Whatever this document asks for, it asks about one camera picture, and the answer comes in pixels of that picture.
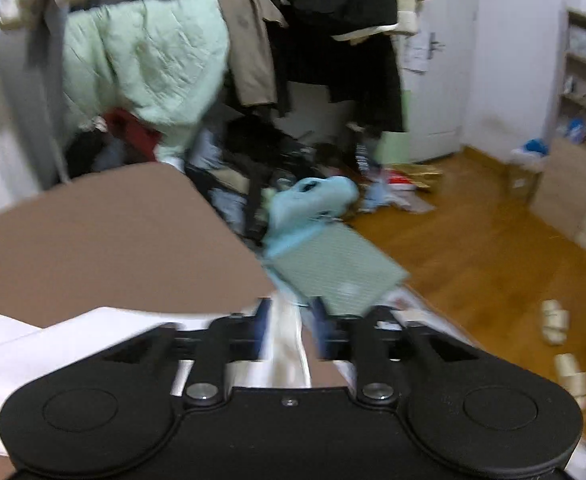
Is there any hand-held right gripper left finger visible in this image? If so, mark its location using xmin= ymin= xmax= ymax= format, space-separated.
xmin=95 ymin=297 xmax=272 ymax=408

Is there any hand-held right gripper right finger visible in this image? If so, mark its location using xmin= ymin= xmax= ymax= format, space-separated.
xmin=312 ymin=296 xmax=480 ymax=407

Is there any cream garment with green trim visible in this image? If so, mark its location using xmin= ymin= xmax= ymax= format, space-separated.
xmin=0 ymin=300 xmax=314 ymax=458

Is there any pile of dark clothes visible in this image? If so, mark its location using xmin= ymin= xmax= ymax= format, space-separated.
xmin=188 ymin=115 xmax=368 ymax=243

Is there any pale green woven mat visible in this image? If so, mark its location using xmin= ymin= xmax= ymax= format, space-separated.
xmin=268 ymin=220 xmax=411 ymax=316

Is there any light blue plush item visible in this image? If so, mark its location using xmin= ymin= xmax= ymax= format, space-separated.
xmin=265 ymin=175 xmax=361 ymax=261

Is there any scattered paper litter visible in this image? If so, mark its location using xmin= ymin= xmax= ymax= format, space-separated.
xmin=360 ymin=162 xmax=444 ymax=216

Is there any pale green board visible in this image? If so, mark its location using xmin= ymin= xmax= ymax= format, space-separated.
xmin=377 ymin=90 xmax=414 ymax=166

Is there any beige slipper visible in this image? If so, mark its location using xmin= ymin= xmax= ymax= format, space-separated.
xmin=540 ymin=299 xmax=571 ymax=346
xmin=553 ymin=352 xmax=586 ymax=411

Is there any red garment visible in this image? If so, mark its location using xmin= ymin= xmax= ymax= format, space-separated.
xmin=105 ymin=107 xmax=164 ymax=161

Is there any black hanging garment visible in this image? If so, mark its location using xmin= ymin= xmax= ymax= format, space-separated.
xmin=278 ymin=35 xmax=406 ymax=133

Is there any black bundled garment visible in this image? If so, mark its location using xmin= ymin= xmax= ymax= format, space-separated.
xmin=65 ymin=130 xmax=110 ymax=177

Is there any small cardboard box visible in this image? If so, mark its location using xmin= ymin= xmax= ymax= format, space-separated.
xmin=505 ymin=155 xmax=546 ymax=204

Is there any white door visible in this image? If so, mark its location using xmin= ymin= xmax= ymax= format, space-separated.
xmin=398 ymin=0 xmax=478 ymax=163

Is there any brown beige hanging coat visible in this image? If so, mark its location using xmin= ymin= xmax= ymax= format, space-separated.
xmin=218 ymin=0 xmax=291 ymax=108

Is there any wooden shelf unit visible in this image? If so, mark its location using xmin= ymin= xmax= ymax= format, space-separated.
xmin=530 ymin=0 xmax=586 ymax=256

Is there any blue cloth item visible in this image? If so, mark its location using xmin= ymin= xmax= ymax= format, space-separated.
xmin=520 ymin=139 xmax=552 ymax=159

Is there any light green quilted jacket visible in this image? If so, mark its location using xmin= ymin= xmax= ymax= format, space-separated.
xmin=63 ymin=0 xmax=231 ymax=163

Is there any grey hanging garment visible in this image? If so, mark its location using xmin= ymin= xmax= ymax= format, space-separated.
xmin=23 ymin=5 xmax=71 ymax=186

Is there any black coat with cream trim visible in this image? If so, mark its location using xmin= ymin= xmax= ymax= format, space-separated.
xmin=285 ymin=0 xmax=418 ymax=43

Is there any door handle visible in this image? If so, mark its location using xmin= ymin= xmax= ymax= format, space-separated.
xmin=425 ymin=32 xmax=446 ymax=59

